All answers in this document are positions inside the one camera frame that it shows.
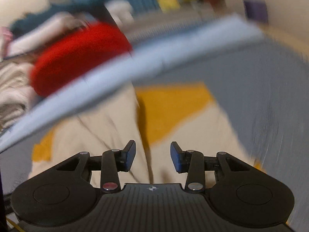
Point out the purple bag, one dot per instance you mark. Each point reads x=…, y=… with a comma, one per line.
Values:
x=256, y=11

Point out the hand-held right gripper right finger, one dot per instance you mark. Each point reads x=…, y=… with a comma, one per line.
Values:
x=175, y=157

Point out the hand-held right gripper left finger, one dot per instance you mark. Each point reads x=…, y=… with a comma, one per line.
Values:
x=131, y=153

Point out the red fleece blanket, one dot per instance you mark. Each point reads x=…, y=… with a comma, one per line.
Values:
x=79, y=55

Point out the wooden bed frame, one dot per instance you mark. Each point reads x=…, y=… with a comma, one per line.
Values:
x=289, y=38

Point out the white round plush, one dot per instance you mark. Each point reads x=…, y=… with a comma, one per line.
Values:
x=119, y=11

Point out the folded white quilts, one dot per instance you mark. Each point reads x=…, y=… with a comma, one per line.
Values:
x=53, y=24

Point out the light blue folded sheet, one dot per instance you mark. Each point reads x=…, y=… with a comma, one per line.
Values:
x=144, y=65

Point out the beige and mustard hoodie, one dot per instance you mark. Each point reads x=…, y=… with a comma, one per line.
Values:
x=108, y=130

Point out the pink and white cloth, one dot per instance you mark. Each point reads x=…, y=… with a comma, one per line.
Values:
x=4, y=38

